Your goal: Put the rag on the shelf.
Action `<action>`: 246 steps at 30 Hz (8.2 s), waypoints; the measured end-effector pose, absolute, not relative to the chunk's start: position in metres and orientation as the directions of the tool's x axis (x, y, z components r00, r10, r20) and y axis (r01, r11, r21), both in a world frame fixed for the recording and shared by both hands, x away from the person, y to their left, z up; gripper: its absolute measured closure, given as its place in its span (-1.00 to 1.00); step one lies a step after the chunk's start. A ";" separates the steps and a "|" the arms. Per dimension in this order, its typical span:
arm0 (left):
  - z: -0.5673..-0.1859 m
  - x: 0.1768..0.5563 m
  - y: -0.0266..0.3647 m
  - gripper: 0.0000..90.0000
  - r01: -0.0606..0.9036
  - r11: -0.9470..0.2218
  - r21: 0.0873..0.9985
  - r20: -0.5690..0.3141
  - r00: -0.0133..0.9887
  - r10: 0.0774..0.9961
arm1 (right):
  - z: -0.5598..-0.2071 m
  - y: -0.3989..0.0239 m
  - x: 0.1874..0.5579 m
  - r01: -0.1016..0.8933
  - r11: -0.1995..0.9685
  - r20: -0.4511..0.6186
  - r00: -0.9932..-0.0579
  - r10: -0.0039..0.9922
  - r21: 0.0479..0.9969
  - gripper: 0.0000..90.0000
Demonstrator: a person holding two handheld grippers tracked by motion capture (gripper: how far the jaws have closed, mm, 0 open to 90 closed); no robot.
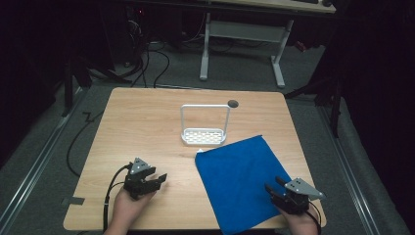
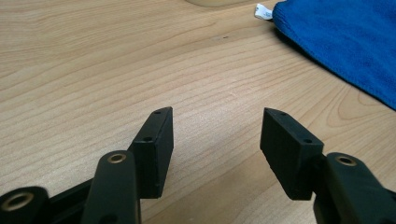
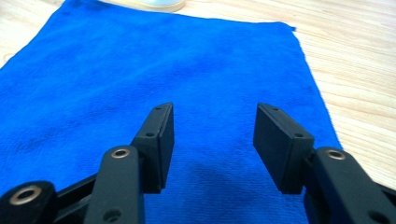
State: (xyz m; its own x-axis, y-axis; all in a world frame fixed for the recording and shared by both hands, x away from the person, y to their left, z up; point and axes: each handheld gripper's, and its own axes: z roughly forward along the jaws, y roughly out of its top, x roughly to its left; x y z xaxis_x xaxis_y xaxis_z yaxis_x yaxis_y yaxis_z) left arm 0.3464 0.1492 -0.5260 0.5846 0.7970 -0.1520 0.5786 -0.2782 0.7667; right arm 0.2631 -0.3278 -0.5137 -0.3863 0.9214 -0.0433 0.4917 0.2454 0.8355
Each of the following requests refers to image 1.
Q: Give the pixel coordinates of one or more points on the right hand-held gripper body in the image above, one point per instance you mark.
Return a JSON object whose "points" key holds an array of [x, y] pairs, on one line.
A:
{"points": [[298, 195]]}

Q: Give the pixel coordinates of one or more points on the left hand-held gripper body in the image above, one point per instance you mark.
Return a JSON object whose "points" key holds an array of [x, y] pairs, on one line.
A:
{"points": [[138, 182]]}

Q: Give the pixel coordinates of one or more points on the person's right hand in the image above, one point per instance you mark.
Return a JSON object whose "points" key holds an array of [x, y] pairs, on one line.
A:
{"points": [[300, 223]]}

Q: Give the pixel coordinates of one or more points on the blue cloth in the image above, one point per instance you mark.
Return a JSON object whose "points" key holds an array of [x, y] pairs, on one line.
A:
{"points": [[239, 182]]}

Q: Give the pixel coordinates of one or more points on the grey tape strip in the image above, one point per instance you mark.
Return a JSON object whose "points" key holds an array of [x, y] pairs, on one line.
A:
{"points": [[73, 200]]}

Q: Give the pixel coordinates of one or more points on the dark round table grommet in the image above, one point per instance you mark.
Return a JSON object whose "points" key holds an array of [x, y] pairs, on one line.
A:
{"points": [[233, 103]]}

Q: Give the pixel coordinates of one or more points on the black tripod stand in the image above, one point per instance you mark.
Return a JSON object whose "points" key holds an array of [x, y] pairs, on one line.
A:
{"points": [[329, 94]]}

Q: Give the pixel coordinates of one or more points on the dark computer tower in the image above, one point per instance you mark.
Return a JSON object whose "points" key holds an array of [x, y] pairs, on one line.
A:
{"points": [[135, 29]]}

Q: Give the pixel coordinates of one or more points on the desk with white legs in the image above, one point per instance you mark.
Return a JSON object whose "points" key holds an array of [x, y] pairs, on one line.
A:
{"points": [[244, 31]]}

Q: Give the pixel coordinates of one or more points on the black keyboard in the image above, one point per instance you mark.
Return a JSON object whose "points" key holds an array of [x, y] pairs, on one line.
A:
{"points": [[305, 1]]}

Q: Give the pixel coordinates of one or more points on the black computer mouse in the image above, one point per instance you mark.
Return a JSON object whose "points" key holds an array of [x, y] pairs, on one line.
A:
{"points": [[326, 3]]}

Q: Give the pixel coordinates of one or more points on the metal floor rail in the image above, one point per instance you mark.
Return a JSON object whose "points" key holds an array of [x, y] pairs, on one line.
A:
{"points": [[36, 163], [350, 173]]}

